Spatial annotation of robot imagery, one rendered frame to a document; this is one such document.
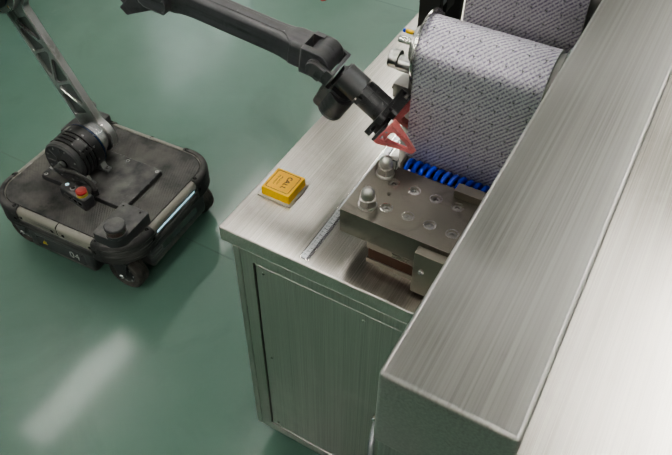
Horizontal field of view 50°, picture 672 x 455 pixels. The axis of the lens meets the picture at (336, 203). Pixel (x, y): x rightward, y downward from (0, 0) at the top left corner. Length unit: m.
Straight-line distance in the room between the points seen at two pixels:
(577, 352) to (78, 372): 1.96
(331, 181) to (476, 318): 1.18
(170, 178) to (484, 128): 1.51
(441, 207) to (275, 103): 2.01
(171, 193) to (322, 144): 0.99
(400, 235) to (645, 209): 0.57
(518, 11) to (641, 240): 0.77
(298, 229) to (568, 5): 0.68
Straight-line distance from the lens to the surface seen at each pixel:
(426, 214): 1.35
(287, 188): 1.54
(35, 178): 2.76
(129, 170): 2.65
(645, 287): 0.77
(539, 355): 0.42
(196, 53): 3.66
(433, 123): 1.38
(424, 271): 1.32
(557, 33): 1.48
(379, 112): 1.39
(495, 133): 1.34
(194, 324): 2.48
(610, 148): 0.56
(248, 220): 1.51
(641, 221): 0.83
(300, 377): 1.80
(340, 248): 1.45
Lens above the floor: 1.99
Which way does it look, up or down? 45 degrees down
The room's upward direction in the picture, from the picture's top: 1 degrees clockwise
